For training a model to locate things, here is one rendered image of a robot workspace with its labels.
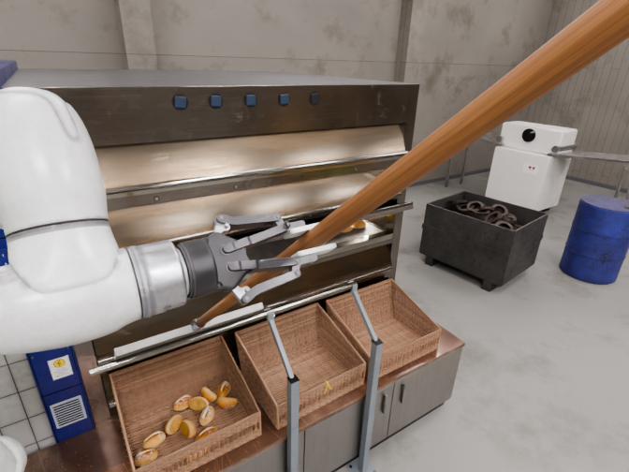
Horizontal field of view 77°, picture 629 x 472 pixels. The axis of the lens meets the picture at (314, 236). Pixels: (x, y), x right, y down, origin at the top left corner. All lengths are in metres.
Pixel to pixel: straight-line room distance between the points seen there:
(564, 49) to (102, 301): 0.47
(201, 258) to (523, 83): 0.39
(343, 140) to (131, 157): 1.06
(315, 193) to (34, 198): 1.78
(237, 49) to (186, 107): 3.85
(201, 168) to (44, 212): 1.37
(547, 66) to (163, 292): 0.43
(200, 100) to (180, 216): 0.51
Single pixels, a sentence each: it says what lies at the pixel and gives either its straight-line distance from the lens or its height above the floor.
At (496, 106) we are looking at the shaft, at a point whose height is 2.18.
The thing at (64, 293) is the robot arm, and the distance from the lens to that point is 0.48.
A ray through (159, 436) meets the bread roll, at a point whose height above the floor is 0.63.
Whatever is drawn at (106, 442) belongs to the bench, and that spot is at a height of 0.58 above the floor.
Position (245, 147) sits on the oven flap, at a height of 1.83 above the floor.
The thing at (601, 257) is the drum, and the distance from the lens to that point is 5.31.
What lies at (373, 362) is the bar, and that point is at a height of 0.84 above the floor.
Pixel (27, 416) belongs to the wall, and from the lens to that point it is 2.26.
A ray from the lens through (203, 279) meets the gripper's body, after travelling 0.52.
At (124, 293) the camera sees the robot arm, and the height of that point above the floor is 1.97.
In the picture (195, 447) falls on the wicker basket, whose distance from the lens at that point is 1.95.
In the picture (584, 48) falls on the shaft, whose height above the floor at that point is 2.22.
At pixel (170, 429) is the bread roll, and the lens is 2.13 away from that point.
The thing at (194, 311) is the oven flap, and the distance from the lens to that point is 2.12.
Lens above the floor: 2.21
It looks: 24 degrees down
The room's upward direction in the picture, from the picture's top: 2 degrees clockwise
